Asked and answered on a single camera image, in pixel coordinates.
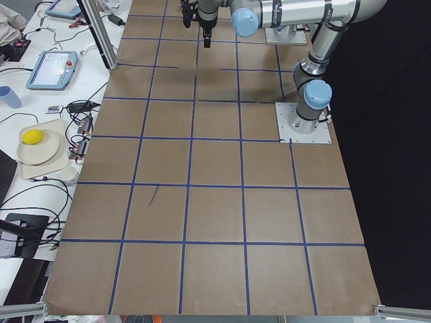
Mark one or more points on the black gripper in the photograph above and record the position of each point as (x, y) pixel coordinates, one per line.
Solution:
(206, 17)

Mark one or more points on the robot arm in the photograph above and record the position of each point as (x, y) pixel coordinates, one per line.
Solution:
(332, 17)

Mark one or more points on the black monitor stand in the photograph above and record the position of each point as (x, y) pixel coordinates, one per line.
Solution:
(21, 235)

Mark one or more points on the black power adapter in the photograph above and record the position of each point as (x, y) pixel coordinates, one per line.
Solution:
(116, 20)

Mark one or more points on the blue teach pendant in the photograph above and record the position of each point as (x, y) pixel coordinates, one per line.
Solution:
(53, 70)
(68, 9)

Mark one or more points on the white paper cup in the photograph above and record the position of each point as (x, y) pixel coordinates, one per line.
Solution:
(69, 175)

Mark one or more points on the beige tray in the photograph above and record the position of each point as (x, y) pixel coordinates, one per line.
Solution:
(59, 161)

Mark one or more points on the yellow ball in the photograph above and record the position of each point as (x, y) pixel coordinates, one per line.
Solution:
(32, 137)

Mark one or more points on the blue plastic cup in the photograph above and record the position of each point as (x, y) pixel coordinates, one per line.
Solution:
(9, 97)

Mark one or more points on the beige plate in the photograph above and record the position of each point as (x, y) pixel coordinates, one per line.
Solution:
(40, 153)

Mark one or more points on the aluminium frame post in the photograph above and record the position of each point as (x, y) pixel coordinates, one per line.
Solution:
(99, 33)

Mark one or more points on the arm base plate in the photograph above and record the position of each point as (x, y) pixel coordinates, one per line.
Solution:
(290, 35)
(294, 129)

